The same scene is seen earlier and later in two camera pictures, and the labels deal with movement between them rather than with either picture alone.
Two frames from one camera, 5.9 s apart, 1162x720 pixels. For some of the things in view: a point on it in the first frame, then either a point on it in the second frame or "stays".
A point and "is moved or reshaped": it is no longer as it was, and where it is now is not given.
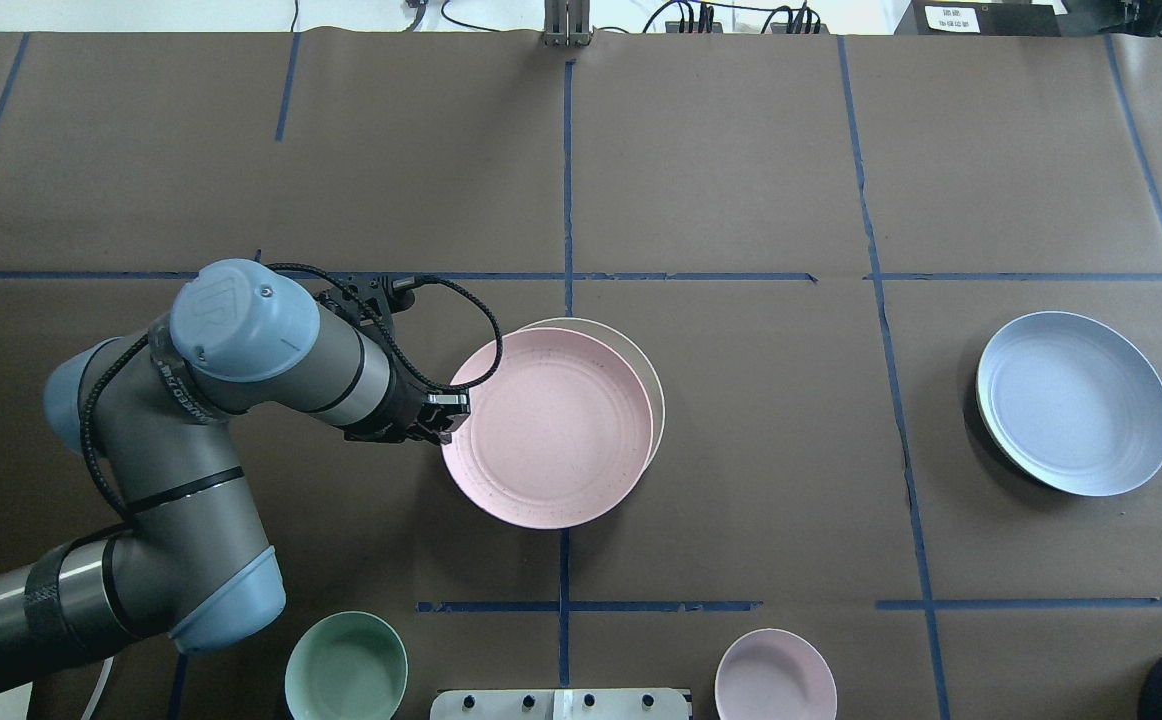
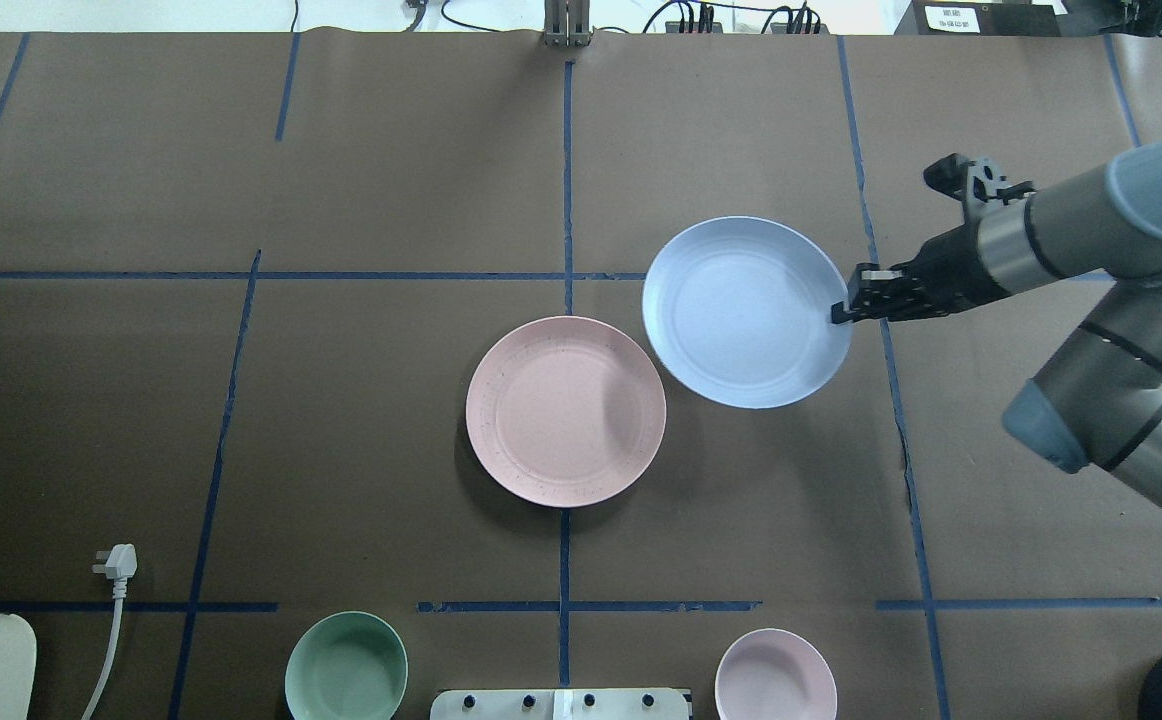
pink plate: x=558 y=435 is moved or reshaped
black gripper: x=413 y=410 → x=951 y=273
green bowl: x=346 y=666 stays
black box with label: x=985 y=18 stays
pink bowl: x=774 y=674 stays
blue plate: x=1072 y=404 is moved or reshaped
